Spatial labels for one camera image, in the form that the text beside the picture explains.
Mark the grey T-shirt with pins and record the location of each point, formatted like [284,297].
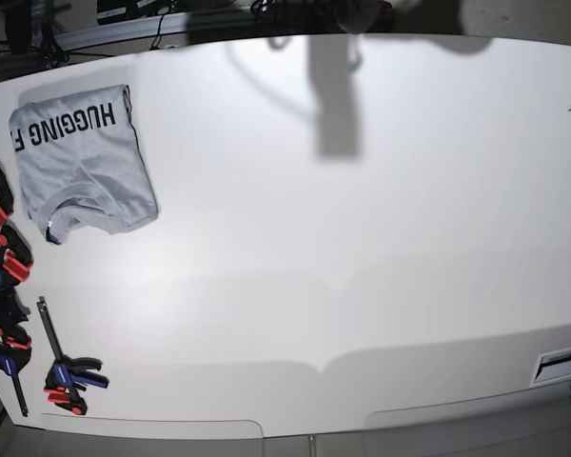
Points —
[79,164]

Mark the small blue bar clamp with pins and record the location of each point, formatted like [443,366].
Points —
[68,377]

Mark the blue red bar clamp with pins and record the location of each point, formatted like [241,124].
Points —
[15,258]

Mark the black blue bar clamp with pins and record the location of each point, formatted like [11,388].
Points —
[15,343]

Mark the white label card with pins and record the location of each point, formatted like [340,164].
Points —
[552,367]

